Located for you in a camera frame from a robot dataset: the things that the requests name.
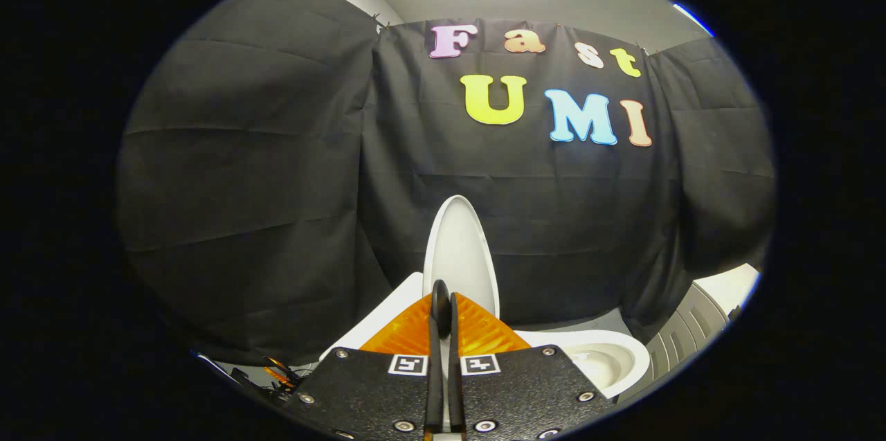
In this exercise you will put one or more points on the grey drawer cabinet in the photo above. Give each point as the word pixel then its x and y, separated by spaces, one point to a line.
pixel 692 323

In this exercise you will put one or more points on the white toilet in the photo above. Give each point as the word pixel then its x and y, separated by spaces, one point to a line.
pixel 602 358

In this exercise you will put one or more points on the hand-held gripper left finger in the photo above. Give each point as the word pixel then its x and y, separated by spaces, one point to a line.
pixel 367 392

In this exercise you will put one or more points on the black backdrop cloth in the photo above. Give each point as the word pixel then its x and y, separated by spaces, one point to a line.
pixel 277 185

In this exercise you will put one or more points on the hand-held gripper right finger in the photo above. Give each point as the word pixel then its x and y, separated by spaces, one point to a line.
pixel 526 392

